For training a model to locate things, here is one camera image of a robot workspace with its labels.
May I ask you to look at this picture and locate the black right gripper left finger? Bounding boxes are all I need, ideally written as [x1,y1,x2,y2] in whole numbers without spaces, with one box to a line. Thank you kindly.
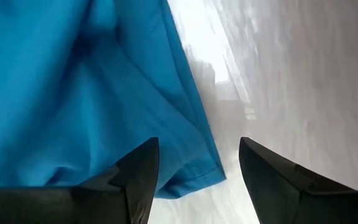
[0,136,160,224]

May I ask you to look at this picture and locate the teal garment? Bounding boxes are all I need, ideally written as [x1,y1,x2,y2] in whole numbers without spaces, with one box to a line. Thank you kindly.
[0,0,227,200]

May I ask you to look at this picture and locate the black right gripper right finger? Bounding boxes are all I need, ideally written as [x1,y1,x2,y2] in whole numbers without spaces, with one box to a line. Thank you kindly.
[239,136,358,224]

